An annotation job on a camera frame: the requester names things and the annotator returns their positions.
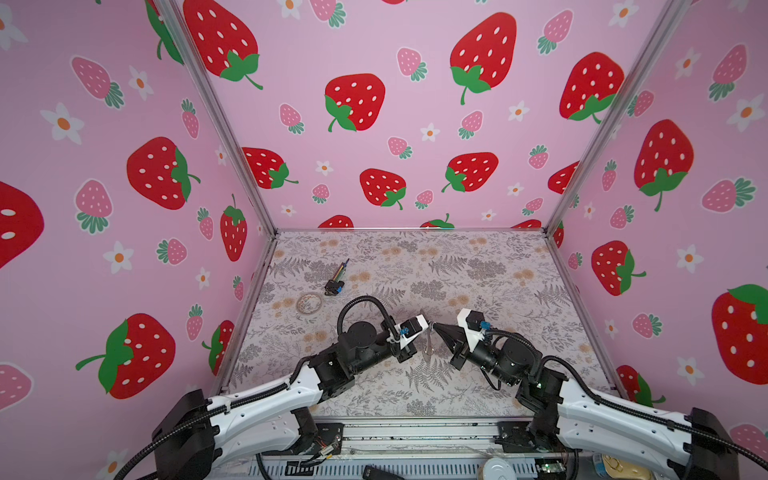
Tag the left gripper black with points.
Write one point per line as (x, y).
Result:
(403, 356)

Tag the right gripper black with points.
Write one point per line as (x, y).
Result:
(456, 335)

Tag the grey perforated metal ring disc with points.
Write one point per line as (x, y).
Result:
(309, 304)

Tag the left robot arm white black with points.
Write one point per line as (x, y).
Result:
(201, 433)

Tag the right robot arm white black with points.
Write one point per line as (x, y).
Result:
(567, 412)

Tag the black device at front edge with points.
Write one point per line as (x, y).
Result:
(371, 472)

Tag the white round puck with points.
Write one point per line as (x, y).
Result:
(497, 469)

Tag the green circuit board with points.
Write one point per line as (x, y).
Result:
(548, 469)

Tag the gold computer mouse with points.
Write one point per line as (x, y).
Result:
(607, 467)

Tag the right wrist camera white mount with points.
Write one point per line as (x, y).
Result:
(474, 325)

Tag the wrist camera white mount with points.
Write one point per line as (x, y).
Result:
(407, 331)
(474, 325)

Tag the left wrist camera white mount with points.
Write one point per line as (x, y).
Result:
(407, 331)

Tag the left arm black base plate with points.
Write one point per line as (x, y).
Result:
(314, 438)

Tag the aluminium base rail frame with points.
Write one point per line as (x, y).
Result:
(414, 448)

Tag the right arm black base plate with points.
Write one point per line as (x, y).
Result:
(514, 437)

